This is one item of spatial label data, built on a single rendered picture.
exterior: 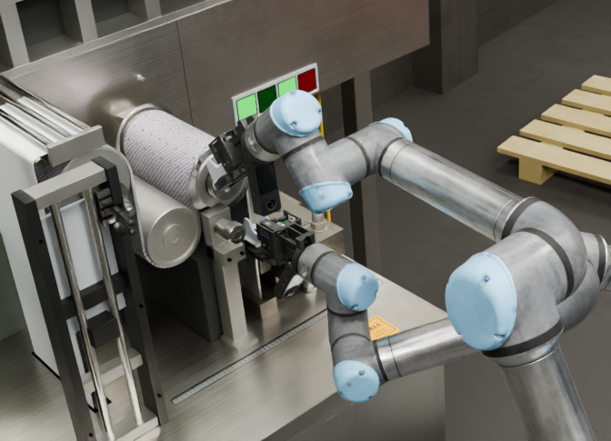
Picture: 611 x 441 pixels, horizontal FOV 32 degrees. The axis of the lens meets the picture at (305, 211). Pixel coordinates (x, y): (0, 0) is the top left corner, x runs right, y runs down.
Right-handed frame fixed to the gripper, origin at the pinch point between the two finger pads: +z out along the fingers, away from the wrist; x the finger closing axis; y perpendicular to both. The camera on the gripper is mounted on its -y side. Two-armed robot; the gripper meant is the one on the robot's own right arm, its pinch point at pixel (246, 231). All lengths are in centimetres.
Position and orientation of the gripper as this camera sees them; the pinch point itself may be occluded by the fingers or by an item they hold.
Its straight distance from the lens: 211.3
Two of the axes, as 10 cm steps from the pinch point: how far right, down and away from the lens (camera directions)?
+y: -0.8, -8.5, -5.2
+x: -7.6, 3.9, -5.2
